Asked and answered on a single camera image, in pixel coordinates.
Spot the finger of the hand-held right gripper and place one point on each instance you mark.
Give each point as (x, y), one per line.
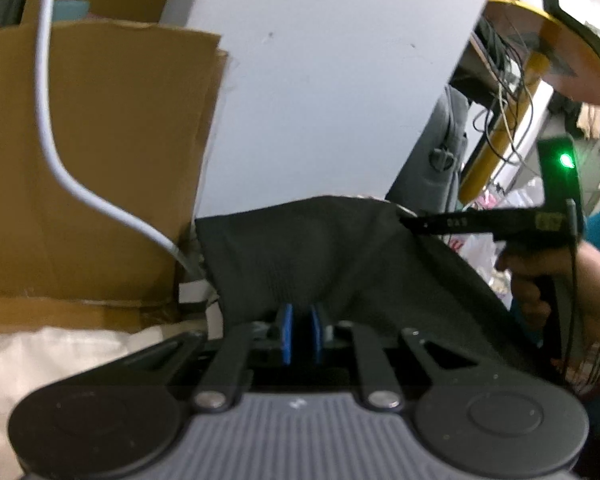
(455, 222)

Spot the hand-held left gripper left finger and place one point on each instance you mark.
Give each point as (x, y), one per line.
(285, 332)

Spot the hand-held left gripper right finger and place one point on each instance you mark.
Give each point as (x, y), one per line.
(316, 332)

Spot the black bear-print hoodie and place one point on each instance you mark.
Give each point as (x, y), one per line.
(330, 260)

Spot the person's right hand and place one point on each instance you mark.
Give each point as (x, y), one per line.
(527, 290)

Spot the grey backpack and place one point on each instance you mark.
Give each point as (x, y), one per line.
(440, 150)

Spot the round gold-rimmed table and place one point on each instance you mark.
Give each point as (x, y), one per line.
(570, 65)

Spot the cream printed bed sheet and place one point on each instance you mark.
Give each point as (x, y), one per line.
(55, 355)

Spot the low folded cardboard sheet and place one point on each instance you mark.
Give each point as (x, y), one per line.
(105, 160)

